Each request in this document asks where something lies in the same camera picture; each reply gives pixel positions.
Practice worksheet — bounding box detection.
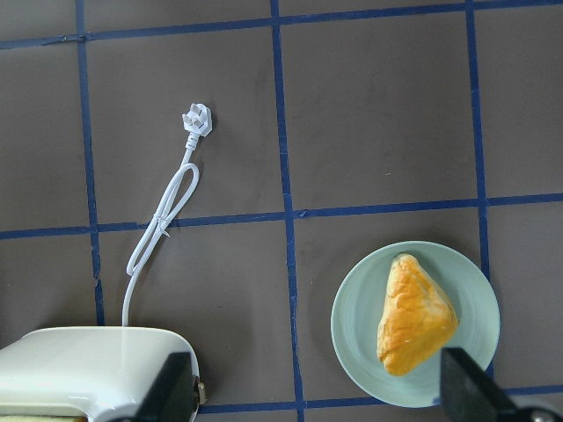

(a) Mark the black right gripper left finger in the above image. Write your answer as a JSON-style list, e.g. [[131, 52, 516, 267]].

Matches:
[[135, 352, 195, 422]]

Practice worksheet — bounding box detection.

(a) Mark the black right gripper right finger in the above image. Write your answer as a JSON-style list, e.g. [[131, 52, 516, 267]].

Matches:
[[440, 347, 518, 422]]

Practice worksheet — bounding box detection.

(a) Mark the white two-slot toaster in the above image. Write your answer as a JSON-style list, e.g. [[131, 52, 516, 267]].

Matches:
[[1, 326, 207, 421]]

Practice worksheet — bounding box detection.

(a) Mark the golden triangular bread bun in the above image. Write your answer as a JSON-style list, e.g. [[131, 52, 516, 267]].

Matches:
[[377, 253, 459, 376]]

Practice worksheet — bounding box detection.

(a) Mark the pale green round plate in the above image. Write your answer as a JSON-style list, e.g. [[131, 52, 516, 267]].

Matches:
[[331, 241, 501, 408]]

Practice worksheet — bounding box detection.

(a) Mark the white power cord with plug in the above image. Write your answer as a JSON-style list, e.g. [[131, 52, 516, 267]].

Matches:
[[121, 103, 215, 328]]

